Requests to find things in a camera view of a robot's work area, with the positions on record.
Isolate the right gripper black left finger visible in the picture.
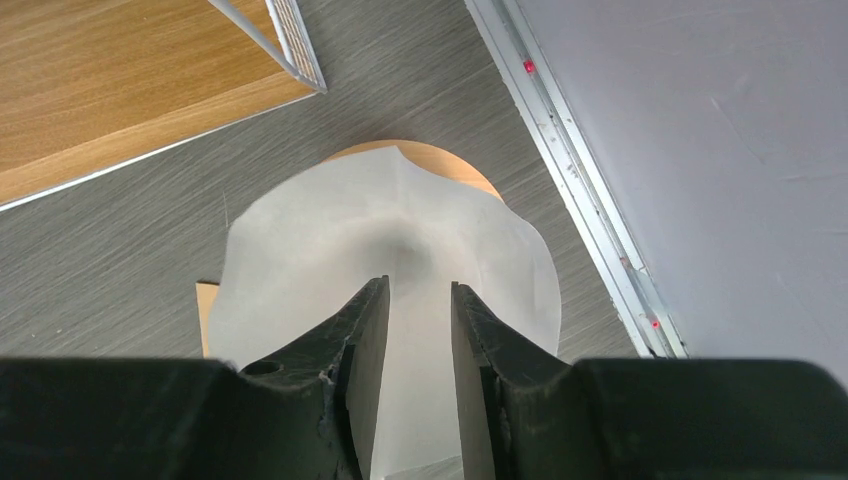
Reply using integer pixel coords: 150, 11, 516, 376
1, 276, 390, 479

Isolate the brown paper coffee filter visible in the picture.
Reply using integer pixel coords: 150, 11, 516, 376
195, 282, 219, 358

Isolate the white paper coffee filter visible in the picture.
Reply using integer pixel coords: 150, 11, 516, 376
207, 147, 562, 479

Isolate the wooden ring dripper holder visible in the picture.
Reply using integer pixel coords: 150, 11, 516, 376
327, 140, 502, 200

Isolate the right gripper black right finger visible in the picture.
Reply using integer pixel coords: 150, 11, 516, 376
451, 283, 847, 479

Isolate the white wire wooden shelf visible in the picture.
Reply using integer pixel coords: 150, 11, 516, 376
1, 1, 327, 209

